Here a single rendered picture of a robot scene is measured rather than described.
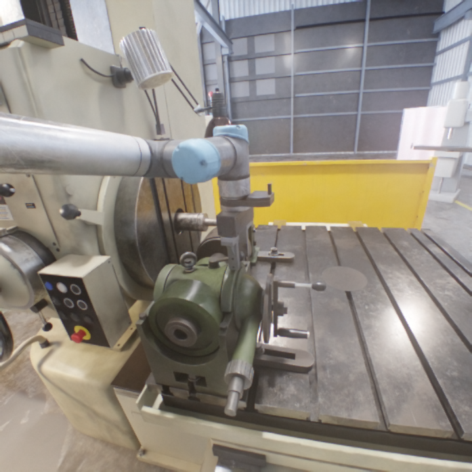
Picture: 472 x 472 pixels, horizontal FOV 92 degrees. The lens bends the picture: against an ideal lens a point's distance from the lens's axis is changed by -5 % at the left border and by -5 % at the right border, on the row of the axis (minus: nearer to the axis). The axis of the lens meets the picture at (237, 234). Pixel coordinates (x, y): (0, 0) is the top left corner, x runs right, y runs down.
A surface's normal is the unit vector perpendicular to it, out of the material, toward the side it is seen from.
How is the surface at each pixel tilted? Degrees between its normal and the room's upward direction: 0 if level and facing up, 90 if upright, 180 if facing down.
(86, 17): 90
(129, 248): 88
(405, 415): 0
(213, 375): 90
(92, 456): 0
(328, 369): 0
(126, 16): 90
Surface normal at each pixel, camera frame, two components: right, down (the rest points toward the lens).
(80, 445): -0.07, -0.91
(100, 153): 0.87, 0.22
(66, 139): 0.84, -0.21
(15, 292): 0.29, 0.51
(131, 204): -0.22, -0.13
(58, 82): 0.97, 0.03
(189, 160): -0.48, 0.39
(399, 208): -0.22, 0.41
